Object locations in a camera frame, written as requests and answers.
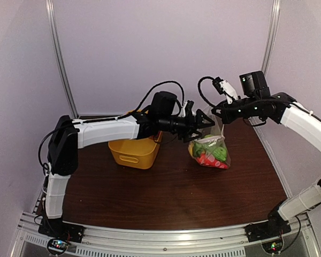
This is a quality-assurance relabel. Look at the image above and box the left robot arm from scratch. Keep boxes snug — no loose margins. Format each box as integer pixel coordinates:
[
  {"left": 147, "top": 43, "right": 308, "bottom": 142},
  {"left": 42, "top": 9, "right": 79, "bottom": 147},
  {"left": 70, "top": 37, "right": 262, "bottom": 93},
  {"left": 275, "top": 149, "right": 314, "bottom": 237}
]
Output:
[{"left": 41, "top": 91, "right": 215, "bottom": 238}]

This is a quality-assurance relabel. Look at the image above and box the green toy leaf vegetable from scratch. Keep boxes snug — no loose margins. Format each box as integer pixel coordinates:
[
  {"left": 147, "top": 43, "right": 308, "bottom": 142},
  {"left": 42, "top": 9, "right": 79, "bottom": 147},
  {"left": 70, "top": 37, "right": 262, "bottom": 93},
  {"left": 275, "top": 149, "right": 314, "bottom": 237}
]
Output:
[{"left": 192, "top": 142, "right": 205, "bottom": 157}]

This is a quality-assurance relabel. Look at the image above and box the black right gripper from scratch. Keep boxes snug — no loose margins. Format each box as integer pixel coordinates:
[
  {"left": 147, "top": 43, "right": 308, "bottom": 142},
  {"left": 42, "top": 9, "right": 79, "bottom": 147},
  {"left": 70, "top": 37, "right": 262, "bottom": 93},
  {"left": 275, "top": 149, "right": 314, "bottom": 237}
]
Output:
[{"left": 212, "top": 96, "right": 260, "bottom": 124}]

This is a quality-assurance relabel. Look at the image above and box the aluminium frame post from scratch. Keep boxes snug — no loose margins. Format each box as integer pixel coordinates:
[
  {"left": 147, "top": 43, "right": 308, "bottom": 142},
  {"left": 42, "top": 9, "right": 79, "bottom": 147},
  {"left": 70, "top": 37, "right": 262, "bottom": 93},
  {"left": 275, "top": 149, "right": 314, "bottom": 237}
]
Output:
[
  {"left": 261, "top": 0, "right": 281, "bottom": 75},
  {"left": 45, "top": 0, "right": 79, "bottom": 118}
]

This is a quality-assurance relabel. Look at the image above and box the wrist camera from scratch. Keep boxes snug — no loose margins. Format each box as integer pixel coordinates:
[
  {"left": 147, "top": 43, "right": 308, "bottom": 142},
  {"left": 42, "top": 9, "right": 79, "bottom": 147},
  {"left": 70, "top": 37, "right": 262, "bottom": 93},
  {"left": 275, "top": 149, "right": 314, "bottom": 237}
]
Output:
[
  {"left": 179, "top": 100, "right": 194, "bottom": 118},
  {"left": 212, "top": 77, "right": 239, "bottom": 104}
]

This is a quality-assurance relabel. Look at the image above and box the yellow plastic basket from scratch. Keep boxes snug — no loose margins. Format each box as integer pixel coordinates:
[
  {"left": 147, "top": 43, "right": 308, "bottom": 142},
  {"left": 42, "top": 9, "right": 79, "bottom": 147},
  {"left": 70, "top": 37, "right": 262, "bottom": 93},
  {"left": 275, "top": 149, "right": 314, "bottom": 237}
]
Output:
[{"left": 108, "top": 132, "right": 163, "bottom": 170}]

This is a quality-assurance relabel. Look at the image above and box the left black camera cable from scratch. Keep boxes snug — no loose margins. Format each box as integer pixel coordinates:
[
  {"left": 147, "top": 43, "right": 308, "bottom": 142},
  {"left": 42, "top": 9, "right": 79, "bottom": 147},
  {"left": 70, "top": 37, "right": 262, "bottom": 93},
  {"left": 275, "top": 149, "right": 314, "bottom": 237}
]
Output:
[{"left": 117, "top": 80, "right": 185, "bottom": 121}]

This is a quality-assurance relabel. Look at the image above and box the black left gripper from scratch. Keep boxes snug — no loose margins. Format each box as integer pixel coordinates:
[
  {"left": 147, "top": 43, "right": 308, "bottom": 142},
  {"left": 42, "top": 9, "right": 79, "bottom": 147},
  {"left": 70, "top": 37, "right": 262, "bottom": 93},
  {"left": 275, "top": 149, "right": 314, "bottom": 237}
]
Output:
[{"left": 158, "top": 108, "right": 215, "bottom": 142}]

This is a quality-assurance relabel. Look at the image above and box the right aluminium frame post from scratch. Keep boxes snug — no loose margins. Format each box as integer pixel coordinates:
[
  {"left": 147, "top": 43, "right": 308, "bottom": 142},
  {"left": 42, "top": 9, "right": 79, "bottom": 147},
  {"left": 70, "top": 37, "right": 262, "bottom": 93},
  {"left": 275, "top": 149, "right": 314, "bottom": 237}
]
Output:
[{"left": 261, "top": 0, "right": 281, "bottom": 75}]

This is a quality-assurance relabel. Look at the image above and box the green toy guava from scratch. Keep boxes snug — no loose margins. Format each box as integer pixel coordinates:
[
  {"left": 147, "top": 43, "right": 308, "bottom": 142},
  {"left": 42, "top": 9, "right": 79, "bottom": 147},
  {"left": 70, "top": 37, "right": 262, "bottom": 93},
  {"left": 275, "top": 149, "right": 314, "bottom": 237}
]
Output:
[{"left": 212, "top": 146, "right": 227, "bottom": 162}]

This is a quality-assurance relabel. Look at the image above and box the front aluminium rail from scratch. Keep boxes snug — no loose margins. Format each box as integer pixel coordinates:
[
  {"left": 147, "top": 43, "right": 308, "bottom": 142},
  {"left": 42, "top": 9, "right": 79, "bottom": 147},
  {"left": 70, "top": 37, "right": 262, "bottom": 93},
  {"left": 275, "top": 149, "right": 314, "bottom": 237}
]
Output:
[{"left": 13, "top": 211, "right": 319, "bottom": 257}]

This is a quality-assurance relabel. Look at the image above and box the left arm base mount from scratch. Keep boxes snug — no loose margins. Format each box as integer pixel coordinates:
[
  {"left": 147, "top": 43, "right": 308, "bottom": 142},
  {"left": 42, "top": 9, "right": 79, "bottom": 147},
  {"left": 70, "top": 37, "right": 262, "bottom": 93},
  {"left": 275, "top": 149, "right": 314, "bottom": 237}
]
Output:
[{"left": 34, "top": 213, "right": 85, "bottom": 256}]

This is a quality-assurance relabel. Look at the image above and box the left aluminium frame post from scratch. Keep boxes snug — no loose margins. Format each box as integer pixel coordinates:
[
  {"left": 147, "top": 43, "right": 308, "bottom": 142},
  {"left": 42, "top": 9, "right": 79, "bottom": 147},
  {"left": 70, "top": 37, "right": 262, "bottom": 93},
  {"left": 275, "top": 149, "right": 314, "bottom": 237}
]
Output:
[{"left": 45, "top": 0, "right": 79, "bottom": 118}]

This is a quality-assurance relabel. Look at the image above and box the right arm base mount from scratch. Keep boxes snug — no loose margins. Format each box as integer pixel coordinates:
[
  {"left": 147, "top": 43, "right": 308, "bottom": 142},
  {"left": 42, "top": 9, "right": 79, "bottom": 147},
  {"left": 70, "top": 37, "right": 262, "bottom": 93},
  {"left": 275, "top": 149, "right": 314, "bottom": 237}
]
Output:
[{"left": 244, "top": 207, "right": 293, "bottom": 255}]

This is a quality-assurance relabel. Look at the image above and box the right black camera cable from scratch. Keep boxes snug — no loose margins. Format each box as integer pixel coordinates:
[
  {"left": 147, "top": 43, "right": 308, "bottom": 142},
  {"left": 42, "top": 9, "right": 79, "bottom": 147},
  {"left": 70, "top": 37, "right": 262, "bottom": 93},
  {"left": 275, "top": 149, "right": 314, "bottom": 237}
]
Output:
[{"left": 197, "top": 76, "right": 220, "bottom": 108}]

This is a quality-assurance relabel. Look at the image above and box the clear zip top bag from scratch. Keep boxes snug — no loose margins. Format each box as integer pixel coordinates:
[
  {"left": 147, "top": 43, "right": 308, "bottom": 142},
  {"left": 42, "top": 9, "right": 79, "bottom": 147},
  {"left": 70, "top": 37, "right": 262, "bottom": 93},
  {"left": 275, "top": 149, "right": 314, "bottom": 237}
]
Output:
[{"left": 188, "top": 106, "right": 231, "bottom": 169}]

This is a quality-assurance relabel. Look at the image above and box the black camera cable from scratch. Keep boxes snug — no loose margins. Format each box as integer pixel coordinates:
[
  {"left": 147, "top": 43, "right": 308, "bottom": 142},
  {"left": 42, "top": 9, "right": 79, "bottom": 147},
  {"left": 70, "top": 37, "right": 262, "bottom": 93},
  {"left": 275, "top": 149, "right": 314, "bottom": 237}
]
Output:
[
  {"left": 197, "top": 76, "right": 220, "bottom": 108},
  {"left": 117, "top": 80, "right": 185, "bottom": 121}
]

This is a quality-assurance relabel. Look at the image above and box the red toy tomato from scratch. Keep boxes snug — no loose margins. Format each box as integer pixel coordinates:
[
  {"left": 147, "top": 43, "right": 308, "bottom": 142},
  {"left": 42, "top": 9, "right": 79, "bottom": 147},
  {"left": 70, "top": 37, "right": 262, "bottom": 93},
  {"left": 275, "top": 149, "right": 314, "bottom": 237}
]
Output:
[{"left": 196, "top": 154, "right": 229, "bottom": 169}]

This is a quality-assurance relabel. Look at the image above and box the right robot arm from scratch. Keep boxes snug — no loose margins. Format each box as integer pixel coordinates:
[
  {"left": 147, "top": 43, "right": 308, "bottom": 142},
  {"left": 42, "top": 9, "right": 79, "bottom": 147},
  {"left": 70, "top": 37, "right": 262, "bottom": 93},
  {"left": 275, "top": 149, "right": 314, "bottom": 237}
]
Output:
[{"left": 211, "top": 71, "right": 321, "bottom": 237}]

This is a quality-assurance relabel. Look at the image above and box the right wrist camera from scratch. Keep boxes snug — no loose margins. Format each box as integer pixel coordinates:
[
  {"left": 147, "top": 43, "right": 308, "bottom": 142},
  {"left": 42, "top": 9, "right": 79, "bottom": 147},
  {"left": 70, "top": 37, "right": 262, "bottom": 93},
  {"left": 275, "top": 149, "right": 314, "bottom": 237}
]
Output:
[{"left": 212, "top": 77, "right": 239, "bottom": 104}]

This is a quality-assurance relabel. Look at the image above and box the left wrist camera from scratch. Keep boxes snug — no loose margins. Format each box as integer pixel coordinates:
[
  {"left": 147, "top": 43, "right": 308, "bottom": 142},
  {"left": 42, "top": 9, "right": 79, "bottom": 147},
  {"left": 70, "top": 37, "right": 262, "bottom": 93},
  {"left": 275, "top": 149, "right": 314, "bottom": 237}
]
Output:
[{"left": 179, "top": 100, "right": 194, "bottom": 118}]

